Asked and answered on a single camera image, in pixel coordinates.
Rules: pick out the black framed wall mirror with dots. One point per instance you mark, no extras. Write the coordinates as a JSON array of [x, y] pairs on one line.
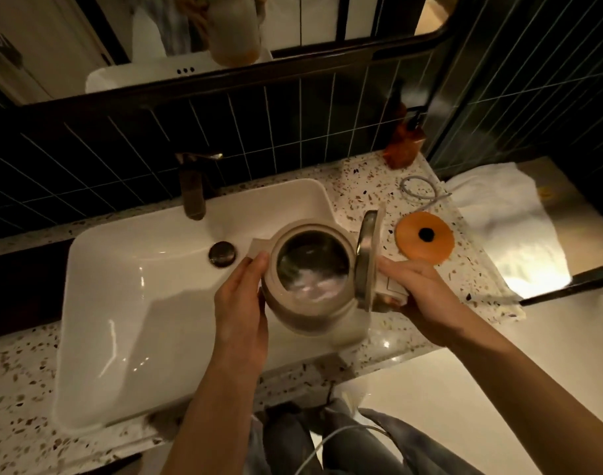
[[133, 44]]

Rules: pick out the person's left hand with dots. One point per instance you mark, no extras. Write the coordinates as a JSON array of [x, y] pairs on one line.
[[239, 316]]

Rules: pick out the orange round kettle base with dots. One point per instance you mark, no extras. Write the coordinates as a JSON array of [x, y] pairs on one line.
[[413, 242]]

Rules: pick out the person's right hand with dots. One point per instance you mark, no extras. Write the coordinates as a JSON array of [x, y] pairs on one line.
[[427, 301]]

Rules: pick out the person's grey trousers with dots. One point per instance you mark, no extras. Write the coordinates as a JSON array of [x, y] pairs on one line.
[[361, 445]]

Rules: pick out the metal sink drain stopper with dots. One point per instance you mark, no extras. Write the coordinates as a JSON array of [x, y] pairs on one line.
[[222, 254]]

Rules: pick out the person's right forearm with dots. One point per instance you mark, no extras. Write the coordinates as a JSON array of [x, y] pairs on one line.
[[524, 395]]

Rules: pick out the white ceramic sink basin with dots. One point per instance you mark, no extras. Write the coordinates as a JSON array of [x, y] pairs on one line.
[[148, 311]]

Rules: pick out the person's left thumb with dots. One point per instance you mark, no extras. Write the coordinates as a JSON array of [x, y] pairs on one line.
[[252, 271]]

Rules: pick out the person's left forearm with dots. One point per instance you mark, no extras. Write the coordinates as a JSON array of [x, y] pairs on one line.
[[215, 415]]

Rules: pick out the beige electric kettle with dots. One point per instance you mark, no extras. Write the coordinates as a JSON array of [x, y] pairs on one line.
[[311, 301]]

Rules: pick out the amber soap pump bottle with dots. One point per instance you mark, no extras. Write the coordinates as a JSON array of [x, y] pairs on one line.
[[403, 143]]

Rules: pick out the person's right thumb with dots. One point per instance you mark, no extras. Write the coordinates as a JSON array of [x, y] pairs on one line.
[[398, 268]]

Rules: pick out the white towel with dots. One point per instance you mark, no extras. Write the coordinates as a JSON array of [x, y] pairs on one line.
[[514, 227]]

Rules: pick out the black metal door bar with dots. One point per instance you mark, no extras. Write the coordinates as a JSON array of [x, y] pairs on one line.
[[573, 284]]

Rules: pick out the dark metal faucet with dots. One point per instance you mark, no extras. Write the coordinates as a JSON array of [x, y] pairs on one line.
[[192, 192]]

